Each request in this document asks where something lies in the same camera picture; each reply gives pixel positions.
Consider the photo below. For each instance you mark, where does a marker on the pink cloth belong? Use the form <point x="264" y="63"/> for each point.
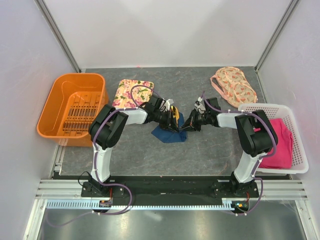
<point x="283" y="157"/>

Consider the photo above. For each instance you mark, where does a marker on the floral rectangular tray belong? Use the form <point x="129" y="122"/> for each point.
<point x="128" y="89"/>

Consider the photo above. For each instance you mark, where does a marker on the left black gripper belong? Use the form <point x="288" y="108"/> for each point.
<point x="169" y="122"/>

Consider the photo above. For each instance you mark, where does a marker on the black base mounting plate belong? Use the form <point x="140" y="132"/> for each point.
<point x="171" y="190"/>

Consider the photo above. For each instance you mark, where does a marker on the dark blue paper napkin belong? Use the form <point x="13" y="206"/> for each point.
<point x="166" y="136"/>

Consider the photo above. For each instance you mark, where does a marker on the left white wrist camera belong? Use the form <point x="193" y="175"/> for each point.
<point x="166" y="105"/>

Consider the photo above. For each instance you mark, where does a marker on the white slotted cable duct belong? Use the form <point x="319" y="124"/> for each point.
<point x="87" y="204"/>

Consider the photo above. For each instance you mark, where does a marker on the orange plastic basin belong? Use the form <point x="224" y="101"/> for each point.
<point x="73" y="103"/>

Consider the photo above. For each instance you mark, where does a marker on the gold knife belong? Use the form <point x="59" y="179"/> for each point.
<point x="177" y="116"/>

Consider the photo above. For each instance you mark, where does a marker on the white perforated plastic basket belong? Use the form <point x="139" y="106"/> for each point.
<point x="276" y="111"/>

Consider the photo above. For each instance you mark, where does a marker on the gold spoon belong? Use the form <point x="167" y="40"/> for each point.
<point x="173" y="111"/>

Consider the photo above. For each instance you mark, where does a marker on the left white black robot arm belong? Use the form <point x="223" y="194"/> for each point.
<point x="107" y="128"/>

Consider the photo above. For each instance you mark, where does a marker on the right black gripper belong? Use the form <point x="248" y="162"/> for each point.
<point x="187" y="126"/>

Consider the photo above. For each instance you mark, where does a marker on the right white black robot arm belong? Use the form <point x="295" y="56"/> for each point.
<point x="257" y="136"/>

